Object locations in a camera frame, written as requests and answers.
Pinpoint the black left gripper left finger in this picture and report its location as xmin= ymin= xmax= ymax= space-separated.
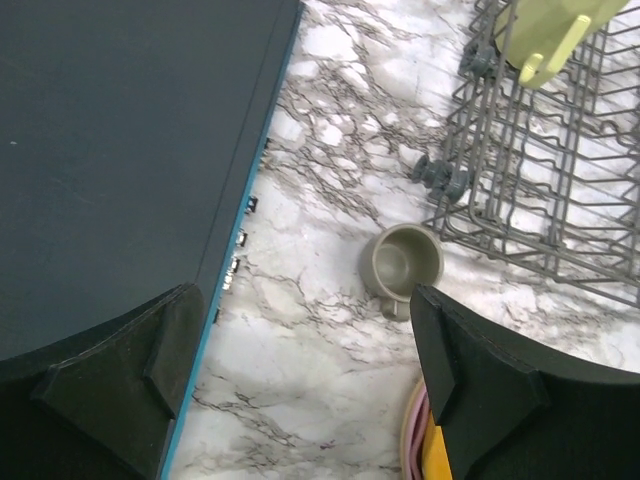
xmin=1 ymin=284 xmax=205 ymax=479

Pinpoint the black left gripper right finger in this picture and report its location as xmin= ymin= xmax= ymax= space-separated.
xmin=410 ymin=285 xmax=639 ymax=479

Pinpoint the pink plate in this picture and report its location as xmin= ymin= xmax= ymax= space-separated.
xmin=400 ymin=380 xmax=430 ymax=480

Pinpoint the orange polka dot plate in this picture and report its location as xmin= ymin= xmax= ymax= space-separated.
xmin=422 ymin=416 xmax=453 ymax=480

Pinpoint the small grey cup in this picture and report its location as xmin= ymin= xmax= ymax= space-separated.
xmin=358 ymin=223 xmax=444 ymax=322

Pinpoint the grey wire dish rack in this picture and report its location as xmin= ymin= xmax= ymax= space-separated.
xmin=412 ymin=1 xmax=639 ymax=307

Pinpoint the pale yellow mug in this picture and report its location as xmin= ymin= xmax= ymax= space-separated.
xmin=493 ymin=0 xmax=628 ymax=90

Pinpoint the dark network switch box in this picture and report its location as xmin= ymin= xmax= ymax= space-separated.
xmin=1 ymin=1 xmax=304 ymax=479

